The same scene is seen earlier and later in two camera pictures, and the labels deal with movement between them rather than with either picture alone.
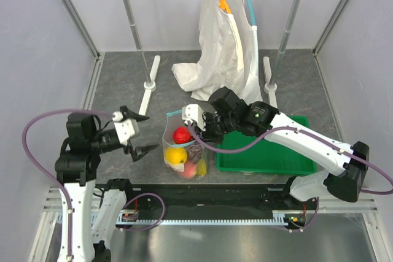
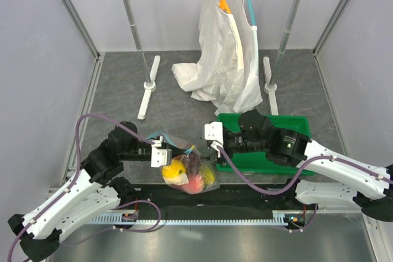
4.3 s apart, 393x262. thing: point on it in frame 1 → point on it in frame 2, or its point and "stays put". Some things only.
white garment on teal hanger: (248, 35) stays put
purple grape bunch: (195, 151) → (193, 162)
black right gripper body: (216, 126) → (234, 142)
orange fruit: (175, 155) → (175, 171)
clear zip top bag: (185, 156) → (190, 170)
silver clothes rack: (270, 78) stays put
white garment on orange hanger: (220, 62) stays put
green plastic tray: (265, 157) stays put
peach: (190, 170) → (195, 184)
